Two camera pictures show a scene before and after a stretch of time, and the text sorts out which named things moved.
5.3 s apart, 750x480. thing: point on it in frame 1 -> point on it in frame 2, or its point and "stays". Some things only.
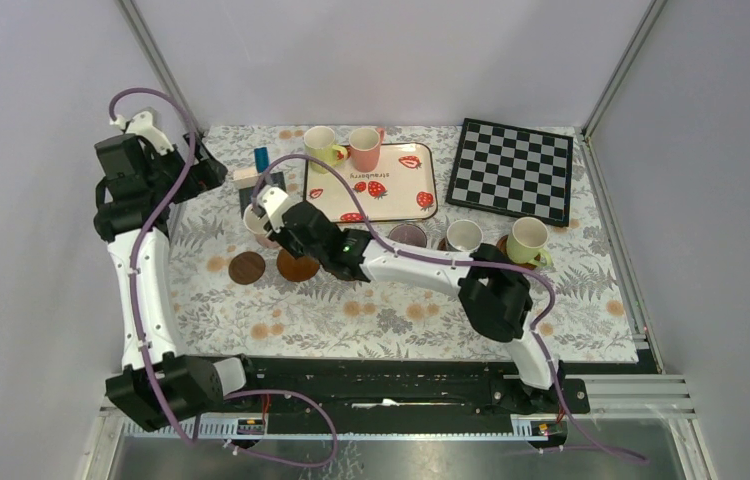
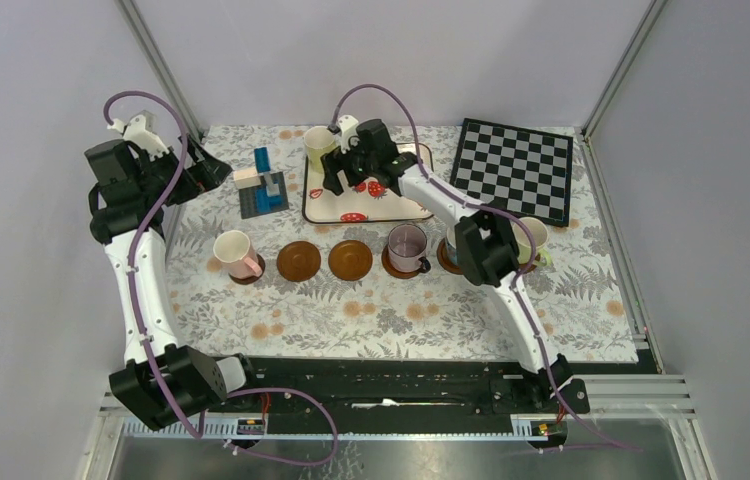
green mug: (525, 241) stays
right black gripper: (280, 238) -> (333, 163)
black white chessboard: (513, 171) stays
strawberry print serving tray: (404, 187) stays
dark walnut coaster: (246, 267) stays
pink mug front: (256, 226) -> (235, 252)
